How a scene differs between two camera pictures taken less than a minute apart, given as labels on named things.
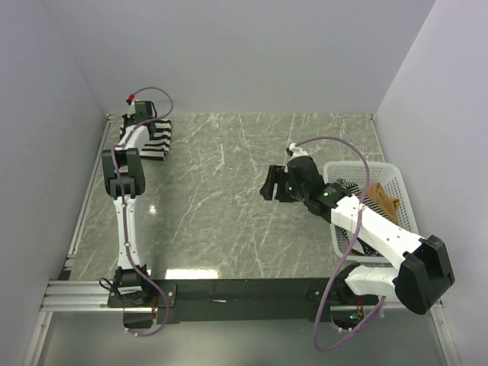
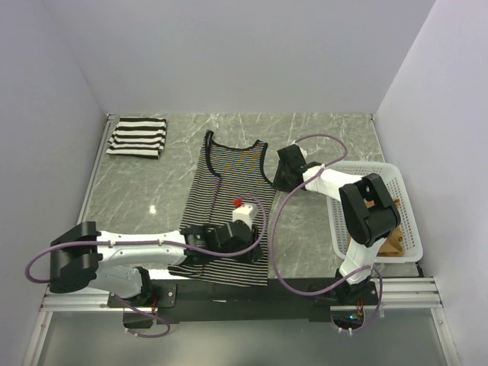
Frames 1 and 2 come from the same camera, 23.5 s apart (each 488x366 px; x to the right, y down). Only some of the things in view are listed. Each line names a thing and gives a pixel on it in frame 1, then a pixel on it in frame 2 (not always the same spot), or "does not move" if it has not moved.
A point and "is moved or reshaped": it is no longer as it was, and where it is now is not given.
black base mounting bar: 241,301 does not move
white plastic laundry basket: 387,175 does not move
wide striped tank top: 158,142 is moved or reshaped
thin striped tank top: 367,200 is moved or reshaped
